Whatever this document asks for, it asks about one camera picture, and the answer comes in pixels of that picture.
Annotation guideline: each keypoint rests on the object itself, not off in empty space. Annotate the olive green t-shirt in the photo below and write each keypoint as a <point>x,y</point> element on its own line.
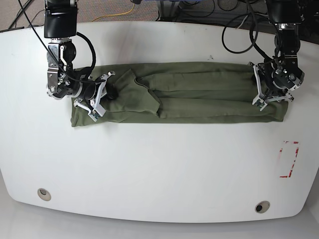
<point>185,92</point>

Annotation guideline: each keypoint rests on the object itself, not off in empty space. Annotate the left table cable grommet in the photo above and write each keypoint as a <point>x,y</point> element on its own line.
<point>44,194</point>

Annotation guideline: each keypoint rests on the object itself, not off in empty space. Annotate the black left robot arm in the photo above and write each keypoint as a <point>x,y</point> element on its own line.
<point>279,75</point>

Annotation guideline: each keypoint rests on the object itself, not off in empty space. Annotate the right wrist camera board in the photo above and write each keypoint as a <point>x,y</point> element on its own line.
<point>94,116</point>

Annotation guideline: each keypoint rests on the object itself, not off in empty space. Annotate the right table cable grommet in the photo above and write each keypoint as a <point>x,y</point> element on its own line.
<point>262,207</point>

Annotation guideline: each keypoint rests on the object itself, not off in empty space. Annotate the table cable grommet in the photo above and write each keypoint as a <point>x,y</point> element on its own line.
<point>44,194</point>
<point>262,207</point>

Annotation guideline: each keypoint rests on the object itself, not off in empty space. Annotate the red tape rectangle marking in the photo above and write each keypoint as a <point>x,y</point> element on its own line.
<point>287,158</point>

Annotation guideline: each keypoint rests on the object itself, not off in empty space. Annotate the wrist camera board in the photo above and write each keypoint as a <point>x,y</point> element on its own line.
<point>94,116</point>
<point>259,103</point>

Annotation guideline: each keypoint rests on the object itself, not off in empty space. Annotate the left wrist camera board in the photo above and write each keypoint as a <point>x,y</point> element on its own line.
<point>259,103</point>

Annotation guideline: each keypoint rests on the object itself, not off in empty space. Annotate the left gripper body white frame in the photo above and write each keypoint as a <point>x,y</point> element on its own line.
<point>269,96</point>

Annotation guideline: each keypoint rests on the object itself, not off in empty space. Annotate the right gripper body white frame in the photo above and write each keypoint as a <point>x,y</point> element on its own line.
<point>91,94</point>

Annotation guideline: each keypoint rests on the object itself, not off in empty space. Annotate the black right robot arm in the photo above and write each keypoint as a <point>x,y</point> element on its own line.
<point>60,25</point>

